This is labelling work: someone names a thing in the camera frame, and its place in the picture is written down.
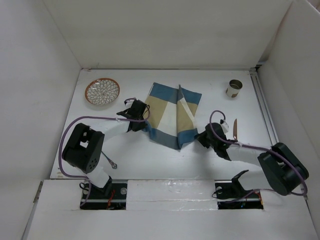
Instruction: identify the blue beige checkered placemat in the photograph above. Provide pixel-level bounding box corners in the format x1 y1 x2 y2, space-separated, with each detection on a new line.
145 82 202 150

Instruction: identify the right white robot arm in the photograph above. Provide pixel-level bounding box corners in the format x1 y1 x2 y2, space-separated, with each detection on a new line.
195 120 309 196

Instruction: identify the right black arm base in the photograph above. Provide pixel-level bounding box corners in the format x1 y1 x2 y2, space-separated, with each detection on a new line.
211 170 264 210

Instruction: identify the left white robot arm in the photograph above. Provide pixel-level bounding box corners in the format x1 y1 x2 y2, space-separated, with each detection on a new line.
58 98 151 199

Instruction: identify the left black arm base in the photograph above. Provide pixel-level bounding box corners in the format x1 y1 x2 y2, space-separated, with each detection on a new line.
79 179 128 210

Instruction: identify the copper knife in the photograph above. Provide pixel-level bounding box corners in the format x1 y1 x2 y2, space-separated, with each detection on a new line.
232 118 238 141

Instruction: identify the patterned ceramic plate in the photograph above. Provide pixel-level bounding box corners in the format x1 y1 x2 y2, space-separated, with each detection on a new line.
84 78 120 107

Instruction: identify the iridescent metal fork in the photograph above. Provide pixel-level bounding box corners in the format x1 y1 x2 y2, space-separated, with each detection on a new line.
101 151 118 169

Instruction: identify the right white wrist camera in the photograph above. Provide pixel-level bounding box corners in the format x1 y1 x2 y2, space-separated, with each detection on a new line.
219 119 230 134

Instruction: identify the aluminium rail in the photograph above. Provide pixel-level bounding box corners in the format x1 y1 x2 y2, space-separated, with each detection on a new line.
249 67 279 145

